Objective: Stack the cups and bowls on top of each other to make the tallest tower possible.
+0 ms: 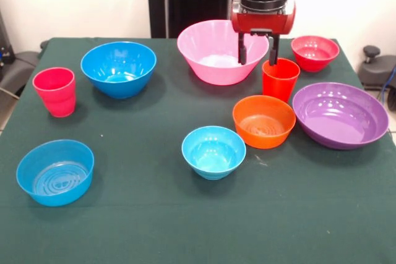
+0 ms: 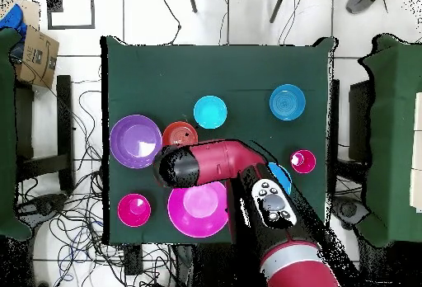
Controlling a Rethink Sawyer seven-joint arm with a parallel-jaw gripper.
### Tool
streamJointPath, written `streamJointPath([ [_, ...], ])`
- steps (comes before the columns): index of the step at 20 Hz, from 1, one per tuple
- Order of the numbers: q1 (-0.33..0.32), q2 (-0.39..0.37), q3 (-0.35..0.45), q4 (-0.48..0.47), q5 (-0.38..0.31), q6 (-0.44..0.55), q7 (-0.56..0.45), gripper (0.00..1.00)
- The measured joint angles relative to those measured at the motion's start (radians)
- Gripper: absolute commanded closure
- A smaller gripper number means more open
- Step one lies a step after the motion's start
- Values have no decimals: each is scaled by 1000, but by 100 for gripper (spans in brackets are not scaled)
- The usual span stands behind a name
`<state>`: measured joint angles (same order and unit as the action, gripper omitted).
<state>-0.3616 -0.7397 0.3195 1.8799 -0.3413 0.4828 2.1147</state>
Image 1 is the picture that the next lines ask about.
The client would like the orange bowl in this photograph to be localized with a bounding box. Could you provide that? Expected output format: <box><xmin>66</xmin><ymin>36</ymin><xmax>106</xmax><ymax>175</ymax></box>
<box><xmin>232</xmin><ymin>95</ymin><xmax>297</xmax><ymax>150</ymax></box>

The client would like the wide purple bowl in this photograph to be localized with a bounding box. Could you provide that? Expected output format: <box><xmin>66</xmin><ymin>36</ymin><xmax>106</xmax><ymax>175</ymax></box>
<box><xmin>292</xmin><ymin>82</ymin><xmax>390</xmax><ymax>150</ymax></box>

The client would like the small crimson bowl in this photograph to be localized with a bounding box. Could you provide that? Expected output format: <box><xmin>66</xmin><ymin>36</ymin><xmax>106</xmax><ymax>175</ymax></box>
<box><xmin>290</xmin><ymin>35</ymin><xmax>340</xmax><ymax>73</ymax></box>

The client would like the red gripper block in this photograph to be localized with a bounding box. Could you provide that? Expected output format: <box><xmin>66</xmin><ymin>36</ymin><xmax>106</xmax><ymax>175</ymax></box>
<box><xmin>230</xmin><ymin>0</ymin><xmax>296</xmax><ymax>66</ymax></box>

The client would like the red cup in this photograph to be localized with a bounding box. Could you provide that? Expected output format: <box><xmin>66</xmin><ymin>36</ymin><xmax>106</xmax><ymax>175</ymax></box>
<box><xmin>262</xmin><ymin>57</ymin><xmax>301</xmax><ymax>104</ymax></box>

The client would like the ribbed cyan bowl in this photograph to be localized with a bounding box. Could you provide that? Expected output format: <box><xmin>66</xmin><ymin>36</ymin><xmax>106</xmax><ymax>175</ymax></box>
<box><xmin>181</xmin><ymin>126</ymin><xmax>248</xmax><ymax>181</ymax></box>

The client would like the grey black equipment base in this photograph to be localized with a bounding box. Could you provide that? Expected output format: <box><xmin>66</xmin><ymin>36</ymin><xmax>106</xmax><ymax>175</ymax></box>
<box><xmin>358</xmin><ymin>45</ymin><xmax>396</xmax><ymax>92</ymax></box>
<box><xmin>0</xmin><ymin>50</ymin><xmax>41</xmax><ymax>98</ymax></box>

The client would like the flat-bottomed blue bowl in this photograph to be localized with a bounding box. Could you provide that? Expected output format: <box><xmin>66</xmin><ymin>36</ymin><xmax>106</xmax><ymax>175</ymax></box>
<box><xmin>15</xmin><ymin>139</ymin><xmax>95</xmax><ymax>208</ymax></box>

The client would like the large pink bowl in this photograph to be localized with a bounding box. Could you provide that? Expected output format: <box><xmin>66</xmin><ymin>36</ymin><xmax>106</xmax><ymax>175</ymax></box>
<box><xmin>176</xmin><ymin>19</ymin><xmax>270</xmax><ymax>86</ymax></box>

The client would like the dark green table cloth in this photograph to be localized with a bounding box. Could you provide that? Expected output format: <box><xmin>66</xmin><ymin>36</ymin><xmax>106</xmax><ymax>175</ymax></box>
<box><xmin>0</xmin><ymin>37</ymin><xmax>396</xmax><ymax>264</ymax></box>

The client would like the ribbed pink-red cup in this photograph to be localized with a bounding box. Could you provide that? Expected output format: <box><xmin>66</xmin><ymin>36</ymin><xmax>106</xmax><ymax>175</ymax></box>
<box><xmin>32</xmin><ymin>66</ymin><xmax>77</xmax><ymax>118</ymax></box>

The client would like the deep blue bowl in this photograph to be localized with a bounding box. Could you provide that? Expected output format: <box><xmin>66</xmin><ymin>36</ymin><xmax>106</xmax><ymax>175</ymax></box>
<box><xmin>80</xmin><ymin>41</ymin><xmax>158</xmax><ymax>100</ymax></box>

